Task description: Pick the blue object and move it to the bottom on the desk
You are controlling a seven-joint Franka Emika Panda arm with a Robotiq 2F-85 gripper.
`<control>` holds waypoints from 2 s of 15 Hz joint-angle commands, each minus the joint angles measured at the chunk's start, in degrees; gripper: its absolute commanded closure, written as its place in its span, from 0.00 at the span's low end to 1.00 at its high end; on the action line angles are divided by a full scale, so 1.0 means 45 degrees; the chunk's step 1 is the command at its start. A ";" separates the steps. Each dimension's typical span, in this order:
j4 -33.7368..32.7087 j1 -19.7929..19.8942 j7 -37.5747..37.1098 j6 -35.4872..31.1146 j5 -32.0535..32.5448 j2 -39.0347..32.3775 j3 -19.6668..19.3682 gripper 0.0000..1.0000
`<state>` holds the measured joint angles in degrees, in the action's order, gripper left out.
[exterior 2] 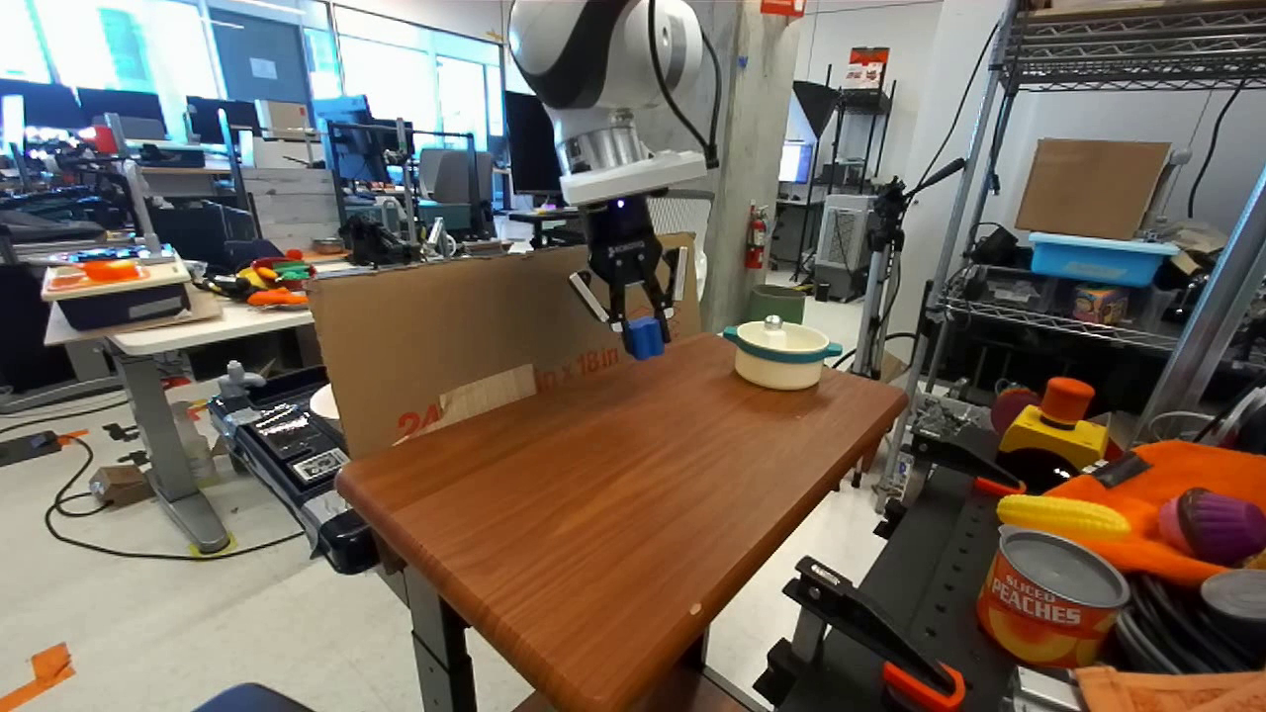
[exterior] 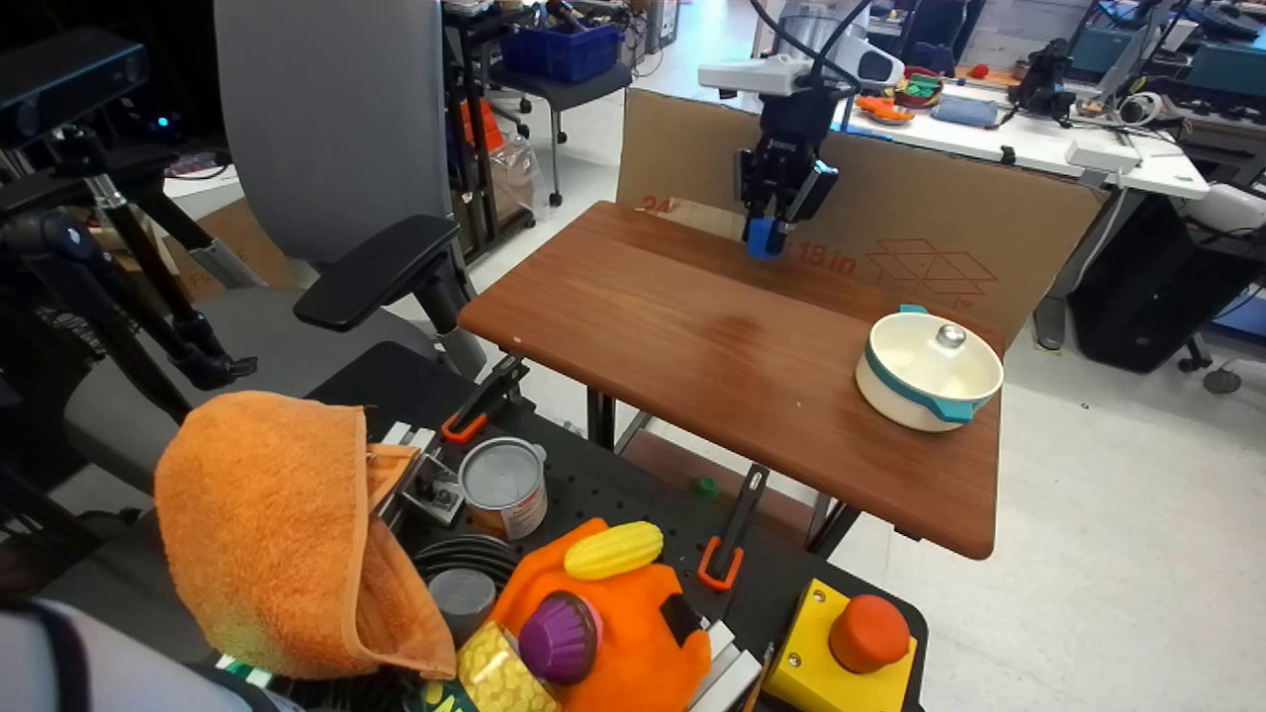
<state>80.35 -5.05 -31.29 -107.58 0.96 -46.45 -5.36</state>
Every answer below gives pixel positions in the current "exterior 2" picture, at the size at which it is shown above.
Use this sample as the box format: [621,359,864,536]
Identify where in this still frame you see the power adapter brick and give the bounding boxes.
[87,460,160,515]

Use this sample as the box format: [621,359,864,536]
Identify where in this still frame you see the large cardboard panel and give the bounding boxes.
[310,230,706,461]

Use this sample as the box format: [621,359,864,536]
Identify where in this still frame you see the purple toy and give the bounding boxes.
[1155,482,1266,570]

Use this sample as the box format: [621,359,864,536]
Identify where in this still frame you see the grey concrete column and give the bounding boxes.
[658,0,802,333]

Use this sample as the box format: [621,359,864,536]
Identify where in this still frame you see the red fire extinguisher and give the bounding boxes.
[739,202,770,275]

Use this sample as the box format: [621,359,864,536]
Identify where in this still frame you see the blue plastic bin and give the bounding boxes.
[1023,230,1180,293]

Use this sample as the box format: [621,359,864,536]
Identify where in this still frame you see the orange peaches can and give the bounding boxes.
[975,524,1134,668]

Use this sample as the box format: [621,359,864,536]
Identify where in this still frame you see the orange floor tape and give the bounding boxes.
[0,640,79,712]

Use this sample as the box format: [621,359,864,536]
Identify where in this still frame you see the white pot with green rim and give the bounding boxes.
[715,312,848,396]

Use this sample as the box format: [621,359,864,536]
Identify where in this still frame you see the yellow block with orange button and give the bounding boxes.
[997,371,1117,475]

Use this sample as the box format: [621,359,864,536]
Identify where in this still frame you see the black monitor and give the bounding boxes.
[499,88,570,202]

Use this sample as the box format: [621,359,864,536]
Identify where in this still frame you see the metal wire shelf rack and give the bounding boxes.
[923,0,1266,399]

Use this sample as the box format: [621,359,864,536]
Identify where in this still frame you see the orange towel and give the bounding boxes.
[1070,659,1266,712]

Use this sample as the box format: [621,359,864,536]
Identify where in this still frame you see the blue cube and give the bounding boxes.
[621,312,670,365]

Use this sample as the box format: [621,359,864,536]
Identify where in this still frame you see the orange cloth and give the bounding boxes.
[1047,440,1266,587]

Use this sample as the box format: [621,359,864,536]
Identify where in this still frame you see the yellow toy banana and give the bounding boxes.
[992,489,1171,541]

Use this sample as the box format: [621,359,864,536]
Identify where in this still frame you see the black clamp with orange handle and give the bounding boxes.
[786,551,975,712]

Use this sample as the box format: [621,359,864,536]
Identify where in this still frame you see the aluminium frame beam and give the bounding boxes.
[1134,166,1266,427]

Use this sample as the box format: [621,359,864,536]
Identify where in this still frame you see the black desk leg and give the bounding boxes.
[394,561,483,712]

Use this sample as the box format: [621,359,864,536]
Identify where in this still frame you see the brown cardboard sheet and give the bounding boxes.
[1014,133,1176,246]

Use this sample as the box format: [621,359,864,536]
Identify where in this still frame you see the black camera on stand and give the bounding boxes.
[864,159,975,258]

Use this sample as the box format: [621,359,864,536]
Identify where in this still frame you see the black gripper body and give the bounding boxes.
[583,192,670,295]

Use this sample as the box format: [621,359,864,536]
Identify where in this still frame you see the white bowl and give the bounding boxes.
[306,379,343,427]

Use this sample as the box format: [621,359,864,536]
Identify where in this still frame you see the blue chair seat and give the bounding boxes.
[194,680,317,712]

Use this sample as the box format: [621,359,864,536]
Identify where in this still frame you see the white and black box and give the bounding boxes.
[41,249,199,337]

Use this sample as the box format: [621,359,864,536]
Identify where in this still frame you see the orange and green toys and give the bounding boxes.
[207,253,317,317]

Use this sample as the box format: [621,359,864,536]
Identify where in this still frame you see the black floor cable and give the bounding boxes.
[41,431,310,566]

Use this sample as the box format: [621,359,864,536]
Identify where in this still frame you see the white adjustable table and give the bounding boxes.
[41,293,319,557]

